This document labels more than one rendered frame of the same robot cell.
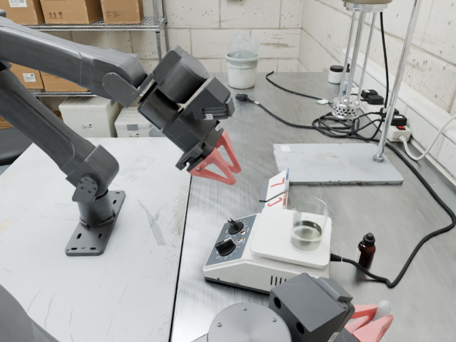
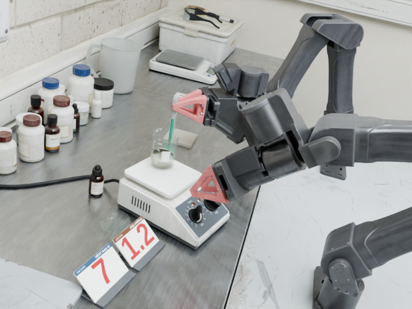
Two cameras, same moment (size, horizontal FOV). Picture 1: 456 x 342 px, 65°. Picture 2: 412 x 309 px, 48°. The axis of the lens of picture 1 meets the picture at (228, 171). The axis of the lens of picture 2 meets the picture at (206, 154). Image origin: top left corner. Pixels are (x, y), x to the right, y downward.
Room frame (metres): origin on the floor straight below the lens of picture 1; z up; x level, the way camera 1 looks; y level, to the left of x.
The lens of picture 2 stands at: (1.21, 0.10, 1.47)
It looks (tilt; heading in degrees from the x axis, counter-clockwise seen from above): 28 degrees down; 190
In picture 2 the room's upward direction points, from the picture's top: 12 degrees clockwise
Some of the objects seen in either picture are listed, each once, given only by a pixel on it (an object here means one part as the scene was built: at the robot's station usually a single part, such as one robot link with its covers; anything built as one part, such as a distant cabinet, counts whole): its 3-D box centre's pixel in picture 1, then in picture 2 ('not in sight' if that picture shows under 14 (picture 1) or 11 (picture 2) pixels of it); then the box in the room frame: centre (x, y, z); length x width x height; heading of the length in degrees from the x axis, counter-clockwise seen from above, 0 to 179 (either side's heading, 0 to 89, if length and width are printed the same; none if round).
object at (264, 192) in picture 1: (275, 184); (105, 273); (0.69, -0.11, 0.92); 0.09 x 0.06 x 0.04; 169
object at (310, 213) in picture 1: (309, 225); (162, 149); (0.42, -0.12, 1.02); 0.06 x 0.05 x 0.08; 59
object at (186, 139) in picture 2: not in sight; (184, 118); (0.11, -0.17, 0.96); 0.08 x 0.08 x 0.13; 3
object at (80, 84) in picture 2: not in sight; (80, 89); (0.11, -0.47, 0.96); 0.07 x 0.07 x 0.13
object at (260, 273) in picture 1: (275, 251); (171, 197); (0.45, -0.08, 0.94); 0.22 x 0.13 x 0.08; 74
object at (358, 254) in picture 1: (366, 248); (96, 179); (0.46, -0.24, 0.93); 0.03 x 0.03 x 0.07
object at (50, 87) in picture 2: not in sight; (50, 100); (0.22, -0.50, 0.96); 0.06 x 0.06 x 0.11
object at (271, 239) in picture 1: (292, 234); (164, 174); (0.44, -0.11, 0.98); 0.12 x 0.12 x 0.01; 74
